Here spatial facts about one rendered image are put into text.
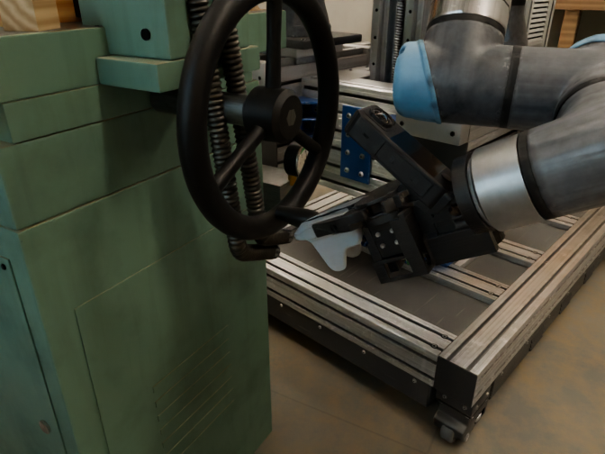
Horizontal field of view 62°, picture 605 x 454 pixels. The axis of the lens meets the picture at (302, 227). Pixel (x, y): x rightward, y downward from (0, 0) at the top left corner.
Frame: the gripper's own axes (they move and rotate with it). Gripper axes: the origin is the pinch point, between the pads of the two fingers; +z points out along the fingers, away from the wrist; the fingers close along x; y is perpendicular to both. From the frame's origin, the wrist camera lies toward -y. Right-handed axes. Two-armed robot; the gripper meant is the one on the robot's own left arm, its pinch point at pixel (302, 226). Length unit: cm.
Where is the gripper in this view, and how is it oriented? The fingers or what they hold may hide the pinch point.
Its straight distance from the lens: 56.0
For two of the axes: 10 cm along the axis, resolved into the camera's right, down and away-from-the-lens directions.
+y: 4.2, 9.0, 1.5
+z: -7.5, 2.5, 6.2
